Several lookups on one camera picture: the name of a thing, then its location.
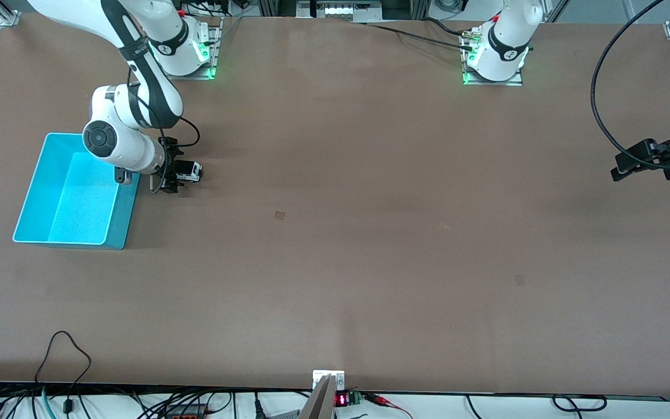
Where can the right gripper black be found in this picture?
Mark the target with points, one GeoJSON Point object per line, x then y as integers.
{"type": "Point", "coordinates": [170, 164]}

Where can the white jeep toy black roof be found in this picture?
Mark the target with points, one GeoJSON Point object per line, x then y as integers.
{"type": "Point", "coordinates": [194, 170]}

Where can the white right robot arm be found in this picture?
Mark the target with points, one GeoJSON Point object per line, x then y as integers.
{"type": "Point", "coordinates": [114, 145]}

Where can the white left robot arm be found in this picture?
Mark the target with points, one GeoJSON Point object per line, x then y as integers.
{"type": "Point", "coordinates": [506, 41]}

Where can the teal plastic bin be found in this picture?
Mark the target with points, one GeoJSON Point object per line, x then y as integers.
{"type": "Point", "coordinates": [79, 209]}

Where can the silver rack with lights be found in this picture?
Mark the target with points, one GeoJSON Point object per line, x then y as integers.
{"type": "Point", "coordinates": [341, 10]}

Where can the grey aluminium bar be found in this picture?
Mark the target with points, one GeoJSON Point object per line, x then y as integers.
{"type": "Point", "coordinates": [320, 404]}

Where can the red LED display module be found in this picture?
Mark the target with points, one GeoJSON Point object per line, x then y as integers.
{"type": "Point", "coordinates": [341, 400]}

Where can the red clip lead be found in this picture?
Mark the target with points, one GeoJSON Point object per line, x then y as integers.
{"type": "Point", "coordinates": [378, 400]}

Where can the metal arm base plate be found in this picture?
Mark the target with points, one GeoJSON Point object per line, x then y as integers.
{"type": "Point", "coordinates": [498, 84]}
{"type": "Point", "coordinates": [216, 52]}

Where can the white mount bracket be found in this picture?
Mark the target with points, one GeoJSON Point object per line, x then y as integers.
{"type": "Point", "coordinates": [317, 375]}

